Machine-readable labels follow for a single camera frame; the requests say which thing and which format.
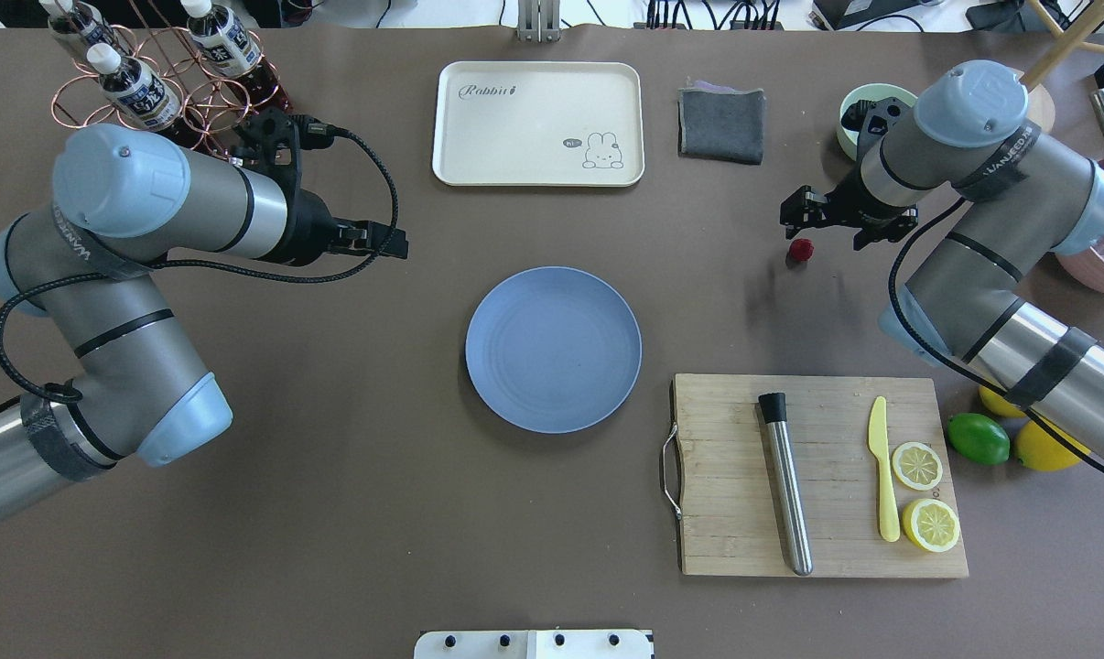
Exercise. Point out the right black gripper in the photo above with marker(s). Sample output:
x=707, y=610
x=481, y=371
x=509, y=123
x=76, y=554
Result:
x=850, y=202

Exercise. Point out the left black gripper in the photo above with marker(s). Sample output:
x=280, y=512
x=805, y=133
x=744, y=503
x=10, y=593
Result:
x=311, y=227

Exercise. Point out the red strawberry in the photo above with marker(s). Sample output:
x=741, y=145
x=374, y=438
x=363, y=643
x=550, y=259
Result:
x=800, y=251

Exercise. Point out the yellow lemon behind arm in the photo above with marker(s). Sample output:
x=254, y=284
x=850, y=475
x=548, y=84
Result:
x=997, y=405

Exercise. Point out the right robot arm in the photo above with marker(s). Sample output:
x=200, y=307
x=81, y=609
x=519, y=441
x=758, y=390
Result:
x=1028, y=195

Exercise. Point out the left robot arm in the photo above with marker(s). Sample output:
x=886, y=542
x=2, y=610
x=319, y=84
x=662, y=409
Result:
x=104, y=368

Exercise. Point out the blue plate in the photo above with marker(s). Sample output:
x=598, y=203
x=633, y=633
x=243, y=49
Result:
x=553, y=350

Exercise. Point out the mint green bowl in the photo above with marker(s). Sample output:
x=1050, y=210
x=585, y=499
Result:
x=848, y=138

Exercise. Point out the tea bottle back right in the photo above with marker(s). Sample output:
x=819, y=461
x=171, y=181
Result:
x=233, y=55

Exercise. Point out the tea bottle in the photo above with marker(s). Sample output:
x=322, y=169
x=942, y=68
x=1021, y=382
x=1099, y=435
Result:
x=233, y=55
x=145, y=98
x=78, y=26

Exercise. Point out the tea bottle front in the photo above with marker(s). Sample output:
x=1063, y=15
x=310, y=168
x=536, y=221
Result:
x=145, y=98

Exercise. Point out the grey folded cloth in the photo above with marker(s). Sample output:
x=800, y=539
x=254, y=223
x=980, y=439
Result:
x=722, y=123

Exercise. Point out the steel muddler black tip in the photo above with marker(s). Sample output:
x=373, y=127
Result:
x=776, y=429

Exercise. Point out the wooden stand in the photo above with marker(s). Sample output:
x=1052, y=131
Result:
x=1061, y=43

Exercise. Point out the cream rabbit tray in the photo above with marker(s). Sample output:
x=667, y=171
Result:
x=538, y=124

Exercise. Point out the tea bottle back left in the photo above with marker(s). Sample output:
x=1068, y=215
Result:
x=78, y=26

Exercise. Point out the green lime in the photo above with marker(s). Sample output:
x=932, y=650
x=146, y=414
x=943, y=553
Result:
x=979, y=438

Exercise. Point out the lemon slice upper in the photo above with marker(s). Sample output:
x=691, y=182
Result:
x=917, y=466

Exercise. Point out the lemon slice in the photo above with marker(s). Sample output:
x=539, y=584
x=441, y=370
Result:
x=917, y=466
x=931, y=524

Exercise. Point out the yellow lemon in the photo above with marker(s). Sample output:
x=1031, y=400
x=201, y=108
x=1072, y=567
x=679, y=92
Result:
x=1038, y=450

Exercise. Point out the yellow plastic knife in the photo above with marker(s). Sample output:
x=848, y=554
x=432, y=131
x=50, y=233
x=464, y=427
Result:
x=879, y=446

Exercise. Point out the lemon slice lower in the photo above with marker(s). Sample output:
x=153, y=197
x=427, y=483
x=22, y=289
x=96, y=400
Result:
x=931, y=524

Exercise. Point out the wooden cutting board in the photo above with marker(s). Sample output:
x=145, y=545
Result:
x=731, y=521

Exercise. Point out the white control box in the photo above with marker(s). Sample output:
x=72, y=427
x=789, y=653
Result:
x=621, y=642

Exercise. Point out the copper wire bottle rack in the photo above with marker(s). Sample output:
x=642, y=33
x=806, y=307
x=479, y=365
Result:
x=212, y=106

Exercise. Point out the metal camera mount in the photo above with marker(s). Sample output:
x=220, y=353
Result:
x=538, y=21

